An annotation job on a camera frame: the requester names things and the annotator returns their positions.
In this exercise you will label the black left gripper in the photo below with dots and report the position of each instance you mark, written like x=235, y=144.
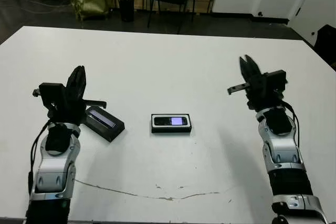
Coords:
x=69, y=111

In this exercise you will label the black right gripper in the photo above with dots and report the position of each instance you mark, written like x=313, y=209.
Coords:
x=260, y=93

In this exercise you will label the black box lid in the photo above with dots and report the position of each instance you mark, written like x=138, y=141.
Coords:
x=110, y=129

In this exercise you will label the slim black camera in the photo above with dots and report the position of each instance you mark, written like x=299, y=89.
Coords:
x=162, y=121

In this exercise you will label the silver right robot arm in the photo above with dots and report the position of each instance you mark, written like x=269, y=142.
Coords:
x=283, y=150

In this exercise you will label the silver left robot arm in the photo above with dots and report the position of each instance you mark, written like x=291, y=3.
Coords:
x=52, y=171

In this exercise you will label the black box with white tray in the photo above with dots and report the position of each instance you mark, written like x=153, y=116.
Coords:
x=170, y=130

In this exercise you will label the black armchair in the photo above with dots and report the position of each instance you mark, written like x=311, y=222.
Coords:
x=326, y=45

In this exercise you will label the black waste bin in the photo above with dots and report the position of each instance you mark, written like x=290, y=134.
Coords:
x=126, y=9

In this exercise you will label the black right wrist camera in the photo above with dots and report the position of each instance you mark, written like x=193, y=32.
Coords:
x=275, y=79

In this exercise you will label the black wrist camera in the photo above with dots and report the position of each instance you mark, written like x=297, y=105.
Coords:
x=51, y=95
x=275, y=79

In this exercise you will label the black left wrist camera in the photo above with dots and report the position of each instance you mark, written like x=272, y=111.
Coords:
x=51, y=95

